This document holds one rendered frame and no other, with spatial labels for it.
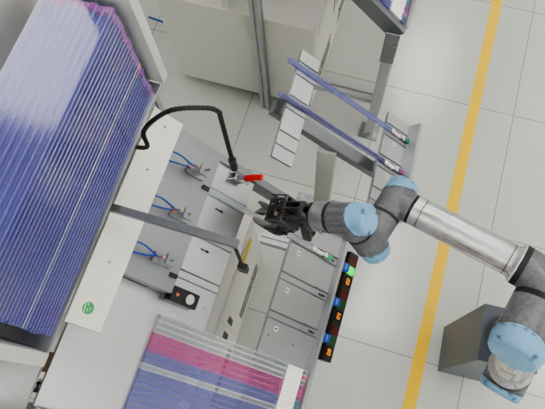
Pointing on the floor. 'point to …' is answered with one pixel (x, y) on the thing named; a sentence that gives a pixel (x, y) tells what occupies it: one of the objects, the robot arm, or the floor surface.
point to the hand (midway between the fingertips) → (259, 217)
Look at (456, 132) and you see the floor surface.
